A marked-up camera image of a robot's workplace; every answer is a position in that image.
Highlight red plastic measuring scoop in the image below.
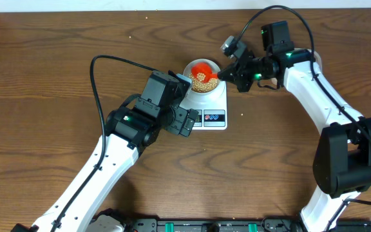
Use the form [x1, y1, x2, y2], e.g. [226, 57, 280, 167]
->
[191, 63, 218, 83]

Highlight soybeans in bowl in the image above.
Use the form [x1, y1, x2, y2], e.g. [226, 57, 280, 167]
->
[189, 73, 220, 93]

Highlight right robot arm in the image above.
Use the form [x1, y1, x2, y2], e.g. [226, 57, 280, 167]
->
[218, 21, 371, 231]

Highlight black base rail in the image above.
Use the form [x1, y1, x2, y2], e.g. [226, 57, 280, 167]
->
[88, 218, 371, 232]

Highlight soybeans in scoop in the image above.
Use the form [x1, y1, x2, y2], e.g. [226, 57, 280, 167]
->
[196, 73, 205, 82]

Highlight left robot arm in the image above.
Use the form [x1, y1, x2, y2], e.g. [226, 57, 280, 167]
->
[13, 71, 198, 231]

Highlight white digital kitchen scale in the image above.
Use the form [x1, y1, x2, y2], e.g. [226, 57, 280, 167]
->
[180, 81, 228, 130]

